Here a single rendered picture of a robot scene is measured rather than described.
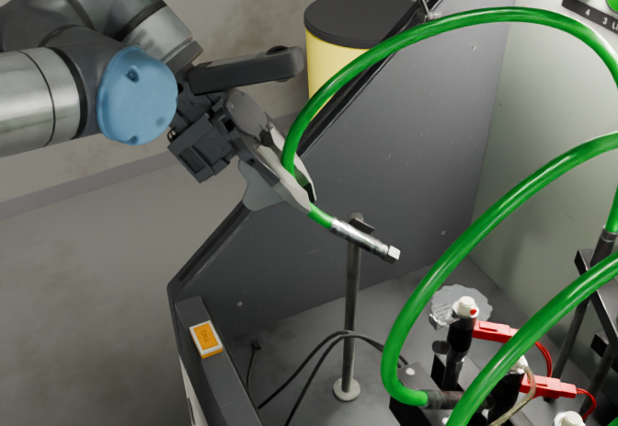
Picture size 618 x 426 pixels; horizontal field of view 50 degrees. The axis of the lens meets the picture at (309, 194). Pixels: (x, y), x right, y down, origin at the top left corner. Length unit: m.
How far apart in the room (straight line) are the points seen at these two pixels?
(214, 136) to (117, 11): 0.15
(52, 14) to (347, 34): 1.70
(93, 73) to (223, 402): 0.48
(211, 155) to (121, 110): 0.18
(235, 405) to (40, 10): 0.51
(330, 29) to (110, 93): 1.82
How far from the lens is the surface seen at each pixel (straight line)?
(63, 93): 0.53
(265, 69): 0.67
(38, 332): 2.35
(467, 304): 0.74
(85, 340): 2.27
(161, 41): 0.68
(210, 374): 0.90
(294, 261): 1.03
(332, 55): 2.31
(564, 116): 0.97
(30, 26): 0.64
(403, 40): 0.63
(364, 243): 0.77
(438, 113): 1.01
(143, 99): 0.54
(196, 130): 0.69
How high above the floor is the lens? 1.67
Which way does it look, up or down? 38 degrees down
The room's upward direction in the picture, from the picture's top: straight up
